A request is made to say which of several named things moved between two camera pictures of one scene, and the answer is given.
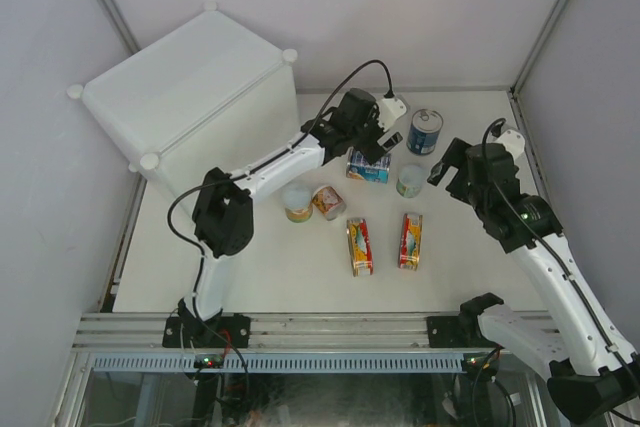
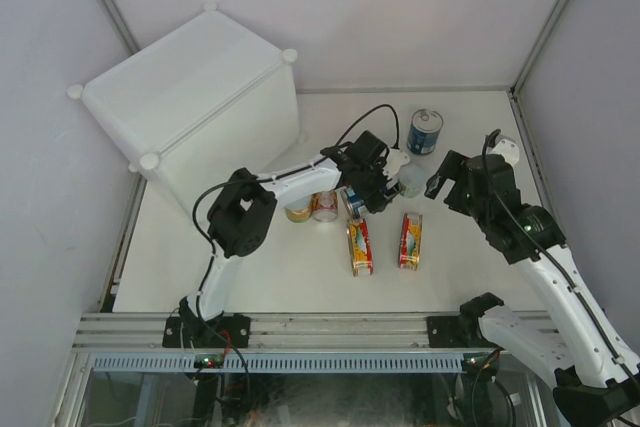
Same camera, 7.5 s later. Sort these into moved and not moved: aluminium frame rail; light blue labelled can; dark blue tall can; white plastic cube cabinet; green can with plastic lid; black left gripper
Moved: light blue labelled can; black left gripper
Not moved: aluminium frame rail; white plastic cube cabinet; dark blue tall can; green can with plastic lid
